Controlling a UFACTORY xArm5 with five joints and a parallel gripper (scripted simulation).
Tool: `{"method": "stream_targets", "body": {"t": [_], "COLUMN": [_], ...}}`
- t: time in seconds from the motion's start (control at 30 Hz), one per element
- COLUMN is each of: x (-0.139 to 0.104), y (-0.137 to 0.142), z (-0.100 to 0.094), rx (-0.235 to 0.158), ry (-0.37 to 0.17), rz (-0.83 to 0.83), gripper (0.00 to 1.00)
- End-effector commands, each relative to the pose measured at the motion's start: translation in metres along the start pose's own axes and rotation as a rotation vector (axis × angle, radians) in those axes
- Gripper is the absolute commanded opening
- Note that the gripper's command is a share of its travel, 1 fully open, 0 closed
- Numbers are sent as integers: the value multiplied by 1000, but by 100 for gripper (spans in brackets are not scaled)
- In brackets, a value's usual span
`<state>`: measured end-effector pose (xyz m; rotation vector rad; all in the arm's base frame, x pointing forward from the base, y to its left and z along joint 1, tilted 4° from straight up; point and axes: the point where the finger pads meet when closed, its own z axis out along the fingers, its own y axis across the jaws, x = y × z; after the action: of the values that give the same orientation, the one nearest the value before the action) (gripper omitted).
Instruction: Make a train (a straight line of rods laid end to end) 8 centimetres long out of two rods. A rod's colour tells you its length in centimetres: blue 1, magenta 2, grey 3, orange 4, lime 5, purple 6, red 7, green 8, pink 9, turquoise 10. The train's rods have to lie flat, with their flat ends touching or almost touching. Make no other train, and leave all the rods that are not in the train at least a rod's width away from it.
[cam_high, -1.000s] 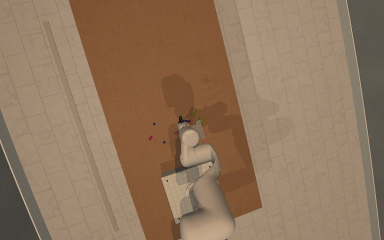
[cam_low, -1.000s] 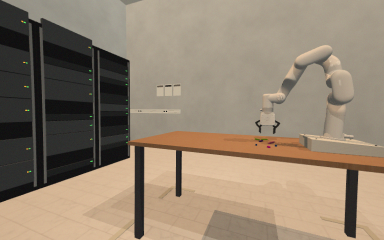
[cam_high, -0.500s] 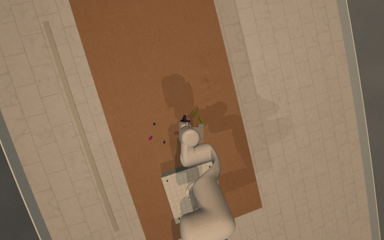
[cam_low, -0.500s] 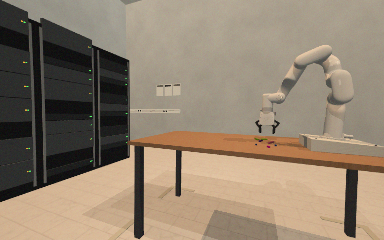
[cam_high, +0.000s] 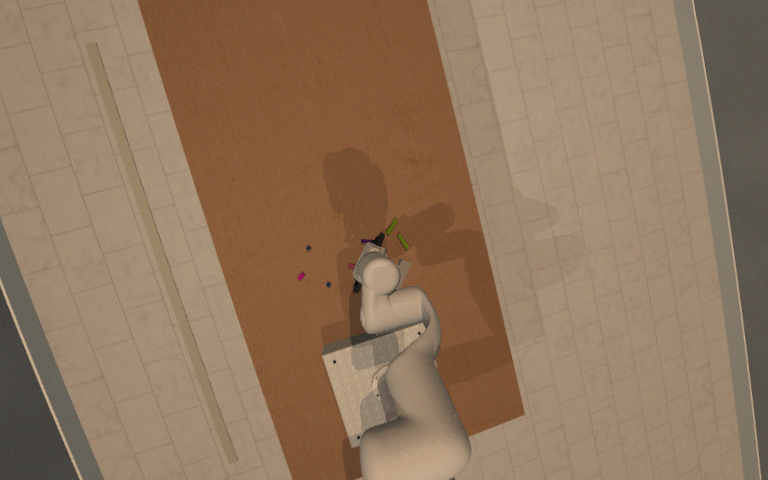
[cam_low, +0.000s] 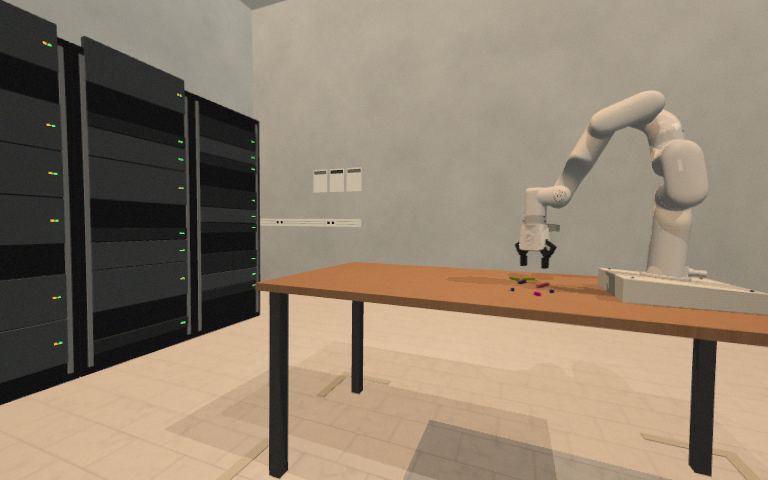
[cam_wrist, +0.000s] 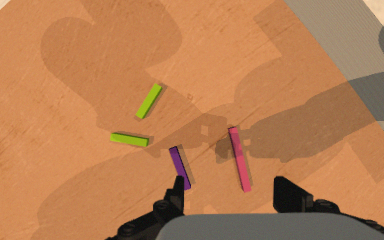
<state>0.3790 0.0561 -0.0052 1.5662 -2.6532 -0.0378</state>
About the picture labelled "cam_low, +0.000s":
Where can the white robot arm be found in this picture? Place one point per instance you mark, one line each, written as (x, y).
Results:
(685, 178)

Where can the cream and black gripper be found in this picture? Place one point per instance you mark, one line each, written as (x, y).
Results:
(533, 237)

